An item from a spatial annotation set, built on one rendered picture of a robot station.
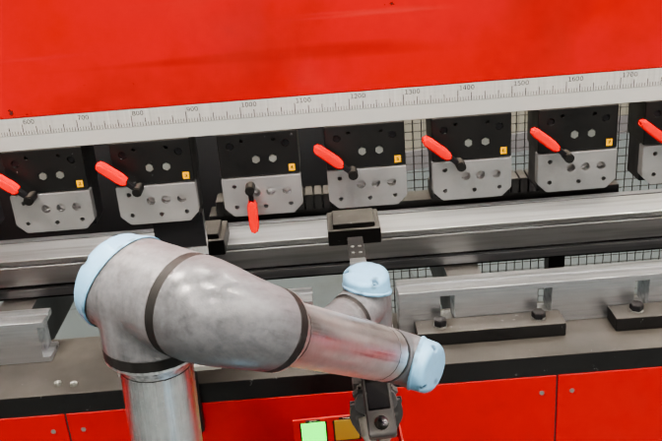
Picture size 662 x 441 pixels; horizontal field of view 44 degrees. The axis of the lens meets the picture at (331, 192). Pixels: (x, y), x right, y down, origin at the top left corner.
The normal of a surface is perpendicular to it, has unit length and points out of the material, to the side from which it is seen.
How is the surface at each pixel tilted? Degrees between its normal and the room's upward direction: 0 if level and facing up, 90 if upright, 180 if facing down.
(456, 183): 90
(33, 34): 90
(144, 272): 33
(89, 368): 0
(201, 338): 86
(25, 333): 90
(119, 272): 42
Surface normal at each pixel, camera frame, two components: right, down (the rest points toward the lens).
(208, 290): 0.18, -0.49
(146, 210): 0.04, 0.38
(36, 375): -0.07, -0.92
